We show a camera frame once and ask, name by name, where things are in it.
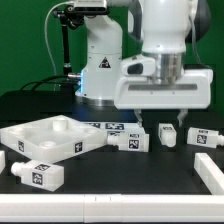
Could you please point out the white left fence piece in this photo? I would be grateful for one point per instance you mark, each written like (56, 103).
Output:
(2, 161)

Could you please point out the white fence rail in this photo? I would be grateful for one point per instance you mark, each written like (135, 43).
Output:
(111, 208)
(210, 173)

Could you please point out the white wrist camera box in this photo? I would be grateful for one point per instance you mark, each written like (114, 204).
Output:
(138, 65)

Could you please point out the white square tabletop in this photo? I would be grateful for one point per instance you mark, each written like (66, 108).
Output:
(53, 139)

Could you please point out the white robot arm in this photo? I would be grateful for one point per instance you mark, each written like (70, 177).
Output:
(156, 77)

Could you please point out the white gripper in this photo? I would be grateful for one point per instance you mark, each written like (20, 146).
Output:
(191, 91)

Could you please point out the white right fence rail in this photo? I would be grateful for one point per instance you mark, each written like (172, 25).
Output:
(210, 173)

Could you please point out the black camera stand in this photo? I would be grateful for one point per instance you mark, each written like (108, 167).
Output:
(69, 19)

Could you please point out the white front fence rail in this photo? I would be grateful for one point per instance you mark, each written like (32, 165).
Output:
(111, 208)

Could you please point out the white marker tag sheet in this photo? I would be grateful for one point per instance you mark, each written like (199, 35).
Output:
(117, 127)

